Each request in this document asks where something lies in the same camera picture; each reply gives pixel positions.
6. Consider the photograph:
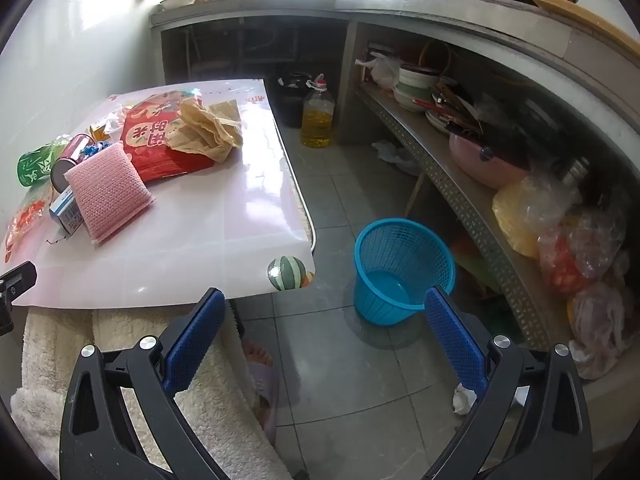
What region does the red plastic bag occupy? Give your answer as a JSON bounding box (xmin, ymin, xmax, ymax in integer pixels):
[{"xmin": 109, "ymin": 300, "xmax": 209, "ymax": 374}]
[{"xmin": 537, "ymin": 210, "xmax": 628, "ymax": 296}]

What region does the blue plastic basket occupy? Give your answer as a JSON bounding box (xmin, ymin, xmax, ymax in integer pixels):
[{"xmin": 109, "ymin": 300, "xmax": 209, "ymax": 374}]
[{"xmin": 354, "ymin": 218, "xmax": 457, "ymax": 325}]

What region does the white fluffy robe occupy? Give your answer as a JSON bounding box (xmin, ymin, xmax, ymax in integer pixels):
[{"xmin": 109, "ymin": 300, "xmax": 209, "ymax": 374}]
[{"xmin": 10, "ymin": 307, "xmax": 296, "ymax": 480}]

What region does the beige cloth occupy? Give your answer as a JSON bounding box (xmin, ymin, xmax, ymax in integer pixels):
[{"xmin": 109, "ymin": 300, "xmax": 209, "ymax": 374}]
[{"xmin": 167, "ymin": 99, "xmax": 246, "ymax": 163}]

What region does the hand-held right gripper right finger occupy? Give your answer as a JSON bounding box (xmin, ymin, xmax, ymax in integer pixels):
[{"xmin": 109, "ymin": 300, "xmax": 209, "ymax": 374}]
[{"xmin": 420, "ymin": 285, "xmax": 593, "ymax": 480}]

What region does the pink basin on shelf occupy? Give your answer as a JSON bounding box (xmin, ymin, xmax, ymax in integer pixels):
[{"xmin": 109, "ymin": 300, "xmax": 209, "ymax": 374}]
[{"xmin": 448, "ymin": 127, "xmax": 531, "ymax": 190}]

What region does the pink plastic tablecloth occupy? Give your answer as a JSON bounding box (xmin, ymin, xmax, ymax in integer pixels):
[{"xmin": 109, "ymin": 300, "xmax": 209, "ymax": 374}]
[{"xmin": 5, "ymin": 79, "xmax": 317, "ymax": 311}]

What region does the red printed packet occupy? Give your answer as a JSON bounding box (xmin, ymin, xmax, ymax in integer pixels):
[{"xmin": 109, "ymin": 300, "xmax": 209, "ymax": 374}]
[{"xmin": 120, "ymin": 89, "xmax": 221, "ymax": 183}]

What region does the crumpled white tissue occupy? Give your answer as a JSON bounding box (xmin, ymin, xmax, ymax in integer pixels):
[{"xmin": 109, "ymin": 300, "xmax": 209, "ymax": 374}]
[{"xmin": 452, "ymin": 382, "xmax": 478, "ymax": 416}]

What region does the perforated metal shelf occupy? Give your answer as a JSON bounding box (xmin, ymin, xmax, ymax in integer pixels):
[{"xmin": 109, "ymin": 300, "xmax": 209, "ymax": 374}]
[{"xmin": 356, "ymin": 82, "xmax": 576, "ymax": 351}]

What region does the white plastic bag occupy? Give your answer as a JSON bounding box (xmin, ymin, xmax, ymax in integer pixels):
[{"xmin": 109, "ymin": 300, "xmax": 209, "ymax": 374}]
[{"xmin": 356, "ymin": 52, "xmax": 403, "ymax": 92}]

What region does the stack of bowls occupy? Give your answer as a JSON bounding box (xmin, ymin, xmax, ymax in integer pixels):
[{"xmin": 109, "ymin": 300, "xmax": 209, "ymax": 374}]
[{"xmin": 392, "ymin": 63, "xmax": 451, "ymax": 112}]

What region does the yellow plastic bag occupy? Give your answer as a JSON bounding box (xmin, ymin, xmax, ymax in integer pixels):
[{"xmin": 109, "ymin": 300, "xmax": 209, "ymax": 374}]
[{"xmin": 492, "ymin": 175, "xmax": 556, "ymax": 260}]

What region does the person's foot in purple slipper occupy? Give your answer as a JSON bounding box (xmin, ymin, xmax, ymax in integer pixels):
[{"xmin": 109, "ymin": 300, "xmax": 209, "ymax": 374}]
[{"xmin": 242, "ymin": 340, "xmax": 278, "ymax": 446}]

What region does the pink scrub sponge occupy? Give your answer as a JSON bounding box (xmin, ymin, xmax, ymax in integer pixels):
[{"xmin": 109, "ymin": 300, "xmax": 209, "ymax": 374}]
[{"xmin": 65, "ymin": 142, "xmax": 156, "ymax": 244}]

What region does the red drink can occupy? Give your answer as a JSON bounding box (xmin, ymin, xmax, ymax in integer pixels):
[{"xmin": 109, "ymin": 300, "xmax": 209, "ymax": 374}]
[{"xmin": 50, "ymin": 134, "xmax": 92, "ymax": 194}]

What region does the cooking oil bottle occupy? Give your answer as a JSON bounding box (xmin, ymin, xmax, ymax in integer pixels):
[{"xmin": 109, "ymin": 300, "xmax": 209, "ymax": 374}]
[{"xmin": 301, "ymin": 74, "xmax": 335, "ymax": 149}]

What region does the green label plastic bottle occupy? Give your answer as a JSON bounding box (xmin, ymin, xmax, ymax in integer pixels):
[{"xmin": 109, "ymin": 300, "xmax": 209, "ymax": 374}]
[{"xmin": 17, "ymin": 135, "xmax": 73, "ymax": 188}]

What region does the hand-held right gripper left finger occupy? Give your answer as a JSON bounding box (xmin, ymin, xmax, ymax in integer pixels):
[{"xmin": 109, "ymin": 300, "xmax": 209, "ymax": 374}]
[{"xmin": 59, "ymin": 287, "xmax": 236, "ymax": 480}]

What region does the blue white toothpaste box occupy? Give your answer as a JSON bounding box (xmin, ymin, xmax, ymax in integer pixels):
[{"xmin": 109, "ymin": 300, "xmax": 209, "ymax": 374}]
[{"xmin": 48, "ymin": 187, "xmax": 85, "ymax": 237}]

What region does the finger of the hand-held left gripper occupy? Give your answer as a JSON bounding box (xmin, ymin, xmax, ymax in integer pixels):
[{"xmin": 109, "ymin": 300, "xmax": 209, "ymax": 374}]
[{"xmin": 0, "ymin": 261, "xmax": 38, "ymax": 337}]

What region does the steel flask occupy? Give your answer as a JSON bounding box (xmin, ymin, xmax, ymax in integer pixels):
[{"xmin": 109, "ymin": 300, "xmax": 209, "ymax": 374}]
[{"xmin": 560, "ymin": 157, "xmax": 591, "ymax": 186}]

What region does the grey concrete counter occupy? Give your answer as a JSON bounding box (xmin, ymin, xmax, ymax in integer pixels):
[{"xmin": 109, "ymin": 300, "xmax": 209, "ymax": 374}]
[{"xmin": 150, "ymin": 0, "xmax": 640, "ymax": 136}]

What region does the pile of kitchen utensils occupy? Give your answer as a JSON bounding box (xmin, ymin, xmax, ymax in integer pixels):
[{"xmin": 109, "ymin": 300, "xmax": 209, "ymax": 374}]
[{"xmin": 432, "ymin": 77, "xmax": 493, "ymax": 136}]

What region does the wooden cutting board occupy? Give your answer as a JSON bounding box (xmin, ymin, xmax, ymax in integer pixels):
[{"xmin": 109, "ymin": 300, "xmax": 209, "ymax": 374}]
[{"xmin": 530, "ymin": 0, "xmax": 640, "ymax": 53}]

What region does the pink plastic bag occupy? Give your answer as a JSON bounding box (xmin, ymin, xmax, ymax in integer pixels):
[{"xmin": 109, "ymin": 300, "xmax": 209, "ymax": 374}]
[{"xmin": 567, "ymin": 280, "xmax": 633, "ymax": 380}]

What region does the white rag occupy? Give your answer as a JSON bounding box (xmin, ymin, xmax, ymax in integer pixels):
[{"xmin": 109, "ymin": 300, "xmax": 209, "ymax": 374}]
[{"xmin": 371, "ymin": 140, "xmax": 418, "ymax": 176}]

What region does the clear bag with red print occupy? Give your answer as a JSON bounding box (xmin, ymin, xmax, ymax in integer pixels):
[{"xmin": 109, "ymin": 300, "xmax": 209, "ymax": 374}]
[{"xmin": 4, "ymin": 192, "xmax": 53, "ymax": 263}]

